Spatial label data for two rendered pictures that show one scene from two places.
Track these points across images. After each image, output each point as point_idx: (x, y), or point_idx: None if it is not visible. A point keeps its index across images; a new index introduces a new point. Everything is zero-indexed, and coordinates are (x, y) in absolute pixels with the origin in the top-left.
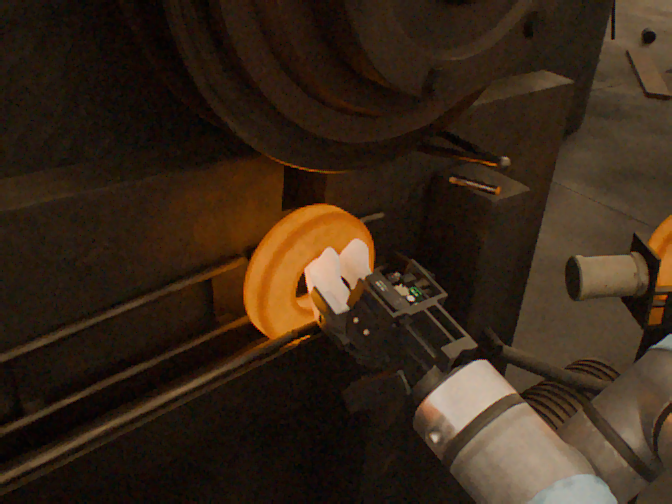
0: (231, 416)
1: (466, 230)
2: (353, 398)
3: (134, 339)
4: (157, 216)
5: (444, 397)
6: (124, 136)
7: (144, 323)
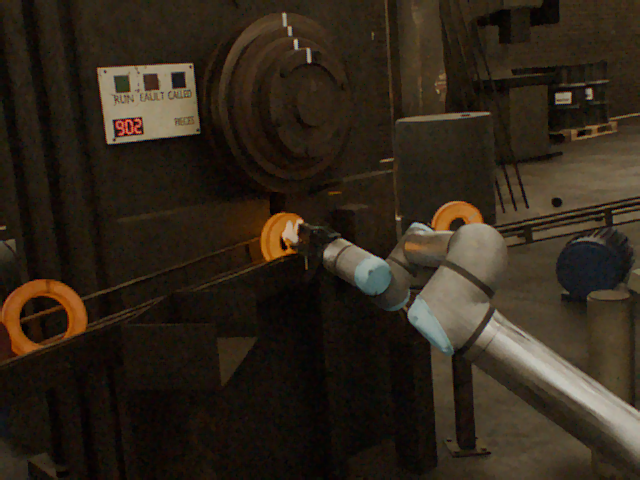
0: (262, 285)
1: (348, 226)
2: (306, 276)
3: (223, 267)
4: (227, 218)
5: (330, 248)
6: (212, 194)
7: (226, 261)
